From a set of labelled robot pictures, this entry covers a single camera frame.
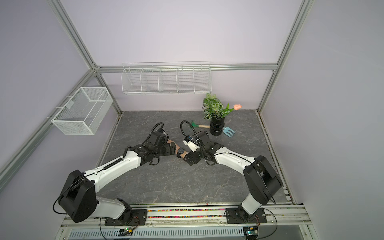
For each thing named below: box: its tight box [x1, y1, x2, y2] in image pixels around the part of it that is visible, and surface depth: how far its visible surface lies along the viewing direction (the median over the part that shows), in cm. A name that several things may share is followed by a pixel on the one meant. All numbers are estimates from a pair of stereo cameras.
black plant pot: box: [210, 117, 225, 136], surface depth 102 cm
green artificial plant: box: [202, 93, 234, 120], surface depth 89 cm
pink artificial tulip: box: [233, 104, 242, 111], surface depth 88 cm
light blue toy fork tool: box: [222, 126, 237, 138], surface depth 110 cm
